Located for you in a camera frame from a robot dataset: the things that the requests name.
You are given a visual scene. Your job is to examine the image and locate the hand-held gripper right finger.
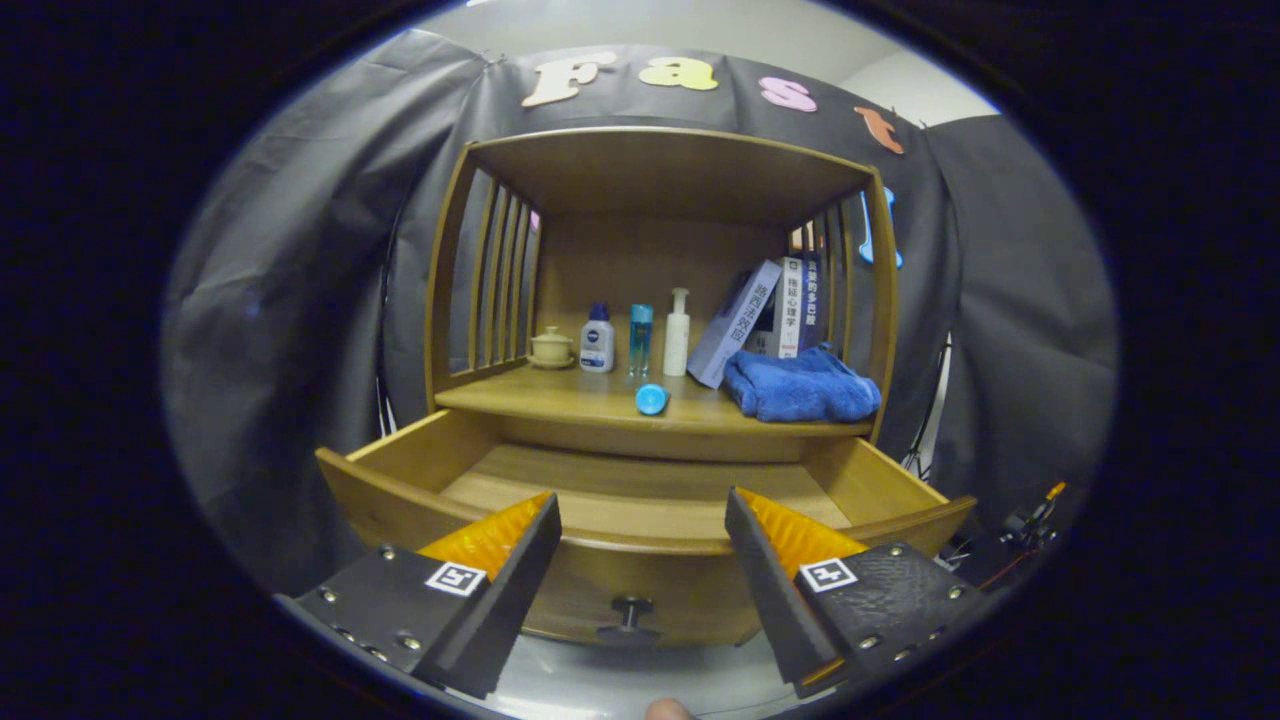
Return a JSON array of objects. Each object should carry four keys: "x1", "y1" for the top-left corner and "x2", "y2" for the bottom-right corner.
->
[{"x1": 724, "y1": 486, "x2": 993, "y2": 698}]

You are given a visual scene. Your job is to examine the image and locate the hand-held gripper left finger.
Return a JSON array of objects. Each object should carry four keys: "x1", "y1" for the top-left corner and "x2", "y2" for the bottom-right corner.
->
[{"x1": 275, "y1": 490, "x2": 563, "y2": 701}]

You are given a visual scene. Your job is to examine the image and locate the wooden drawer with black knob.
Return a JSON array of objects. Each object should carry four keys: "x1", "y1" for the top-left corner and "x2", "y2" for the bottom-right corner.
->
[{"x1": 315, "y1": 408, "x2": 978, "y2": 649}]

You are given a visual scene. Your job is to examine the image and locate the wooden countertop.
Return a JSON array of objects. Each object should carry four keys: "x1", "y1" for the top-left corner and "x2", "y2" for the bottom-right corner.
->
[{"x1": 435, "y1": 362, "x2": 876, "y2": 439}]

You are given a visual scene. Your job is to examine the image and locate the wooden cabinet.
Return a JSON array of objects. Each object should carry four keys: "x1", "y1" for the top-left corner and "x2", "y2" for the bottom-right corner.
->
[{"x1": 423, "y1": 125, "x2": 901, "y2": 466}]

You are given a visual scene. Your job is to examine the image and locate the blue towel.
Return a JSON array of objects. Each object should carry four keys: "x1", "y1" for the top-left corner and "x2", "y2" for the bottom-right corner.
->
[{"x1": 722, "y1": 342, "x2": 883, "y2": 424}]

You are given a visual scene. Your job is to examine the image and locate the black tripod stand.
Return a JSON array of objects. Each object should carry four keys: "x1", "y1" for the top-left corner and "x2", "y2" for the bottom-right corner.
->
[{"x1": 900, "y1": 335, "x2": 956, "y2": 481}]

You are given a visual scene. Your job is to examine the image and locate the black device with orange tip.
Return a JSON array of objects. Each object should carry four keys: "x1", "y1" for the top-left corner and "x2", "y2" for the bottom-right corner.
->
[{"x1": 945, "y1": 482, "x2": 1068, "y2": 591}]

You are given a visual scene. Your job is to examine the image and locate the white pump bottle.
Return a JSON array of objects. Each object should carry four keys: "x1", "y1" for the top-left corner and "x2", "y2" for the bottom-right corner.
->
[{"x1": 664, "y1": 288, "x2": 692, "y2": 377}]

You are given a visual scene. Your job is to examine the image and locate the beige lidded teacup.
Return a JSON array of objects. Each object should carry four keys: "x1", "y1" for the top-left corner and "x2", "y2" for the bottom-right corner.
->
[{"x1": 528, "y1": 326, "x2": 576, "y2": 370}]

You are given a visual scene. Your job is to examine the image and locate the lavender book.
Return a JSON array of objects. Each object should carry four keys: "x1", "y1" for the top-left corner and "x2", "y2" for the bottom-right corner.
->
[{"x1": 686, "y1": 260, "x2": 784, "y2": 390}]

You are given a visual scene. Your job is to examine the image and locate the white book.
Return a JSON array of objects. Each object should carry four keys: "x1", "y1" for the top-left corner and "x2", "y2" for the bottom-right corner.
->
[{"x1": 750, "y1": 257, "x2": 805, "y2": 359}]

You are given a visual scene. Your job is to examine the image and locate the white bottle with blue cap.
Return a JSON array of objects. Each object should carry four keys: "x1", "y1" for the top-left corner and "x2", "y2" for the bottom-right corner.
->
[{"x1": 579, "y1": 302, "x2": 616, "y2": 374}]

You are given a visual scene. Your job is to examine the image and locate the clear blue bottle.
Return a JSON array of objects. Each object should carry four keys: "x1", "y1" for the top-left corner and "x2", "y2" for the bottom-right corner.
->
[{"x1": 629, "y1": 304, "x2": 654, "y2": 378}]

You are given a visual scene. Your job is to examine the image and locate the dark blue book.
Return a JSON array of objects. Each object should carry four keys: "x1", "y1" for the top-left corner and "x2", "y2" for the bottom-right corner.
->
[{"x1": 800, "y1": 255, "x2": 823, "y2": 353}]

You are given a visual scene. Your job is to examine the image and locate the black backdrop cloth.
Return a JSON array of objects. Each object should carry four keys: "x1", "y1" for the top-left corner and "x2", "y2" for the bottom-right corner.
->
[{"x1": 160, "y1": 28, "x2": 1119, "y2": 601}]

